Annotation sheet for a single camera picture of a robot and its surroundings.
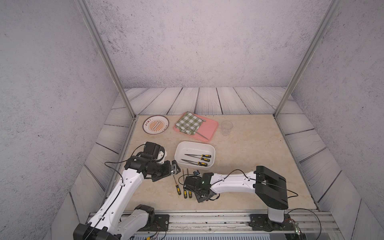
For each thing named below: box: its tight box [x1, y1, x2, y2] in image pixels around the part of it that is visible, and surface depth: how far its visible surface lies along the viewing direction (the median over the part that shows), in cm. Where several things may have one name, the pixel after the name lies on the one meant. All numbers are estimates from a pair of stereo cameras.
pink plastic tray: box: [173, 111, 219, 142], surface depth 114 cm
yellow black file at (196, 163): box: [180, 159, 208, 167], surface depth 95 cm
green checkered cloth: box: [175, 111, 203, 135], surface depth 117 cm
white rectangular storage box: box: [174, 141, 216, 171], surface depth 98 cm
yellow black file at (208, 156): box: [184, 153, 212, 158], surface depth 98 cm
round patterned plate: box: [142, 115, 170, 135], surface depth 117 cm
